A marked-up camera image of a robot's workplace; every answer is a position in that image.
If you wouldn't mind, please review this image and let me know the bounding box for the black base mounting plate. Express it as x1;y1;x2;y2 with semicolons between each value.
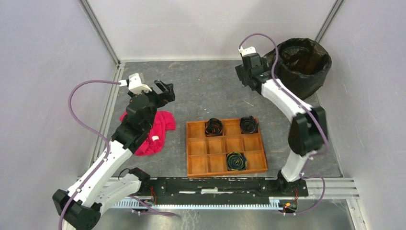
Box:
133;177;309;205

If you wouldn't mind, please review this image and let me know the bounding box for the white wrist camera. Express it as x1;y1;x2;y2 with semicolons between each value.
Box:
119;73;152;94
238;46;256;57

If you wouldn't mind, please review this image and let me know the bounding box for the orange wooden compartment tray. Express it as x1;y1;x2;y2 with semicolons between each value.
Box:
186;118;268;178

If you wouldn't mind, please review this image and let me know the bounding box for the blue yellow rolled tie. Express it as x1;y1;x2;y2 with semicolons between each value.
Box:
226;152;247;171

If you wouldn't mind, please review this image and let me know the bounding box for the black orange rolled tie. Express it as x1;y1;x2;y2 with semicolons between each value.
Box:
204;118;224;137

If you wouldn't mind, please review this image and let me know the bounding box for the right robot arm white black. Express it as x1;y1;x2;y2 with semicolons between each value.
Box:
236;51;329;196

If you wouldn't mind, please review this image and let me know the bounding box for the aluminium frame rail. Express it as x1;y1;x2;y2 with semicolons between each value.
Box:
72;176;361;200

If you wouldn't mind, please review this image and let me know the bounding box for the black plastic trash bag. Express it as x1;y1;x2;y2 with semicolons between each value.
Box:
275;38;332;100

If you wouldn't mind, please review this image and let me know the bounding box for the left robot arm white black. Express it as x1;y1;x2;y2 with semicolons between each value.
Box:
52;75;175;230

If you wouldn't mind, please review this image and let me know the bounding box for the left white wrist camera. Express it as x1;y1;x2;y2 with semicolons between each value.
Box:
119;73;152;94

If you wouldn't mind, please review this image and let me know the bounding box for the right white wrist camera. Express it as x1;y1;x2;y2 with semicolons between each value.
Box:
238;46;256;57

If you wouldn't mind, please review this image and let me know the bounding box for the black dotted rolled tie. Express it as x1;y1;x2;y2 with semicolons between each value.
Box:
239;115;259;134

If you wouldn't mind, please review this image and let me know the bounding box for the blue slotted cable duct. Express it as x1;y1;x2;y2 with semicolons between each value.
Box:
113;198;282;211

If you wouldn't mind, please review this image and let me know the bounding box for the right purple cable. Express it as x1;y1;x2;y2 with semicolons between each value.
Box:
238;33;330;216

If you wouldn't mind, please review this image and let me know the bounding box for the red crumpled cloth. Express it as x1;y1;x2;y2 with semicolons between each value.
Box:
134;111;176;156

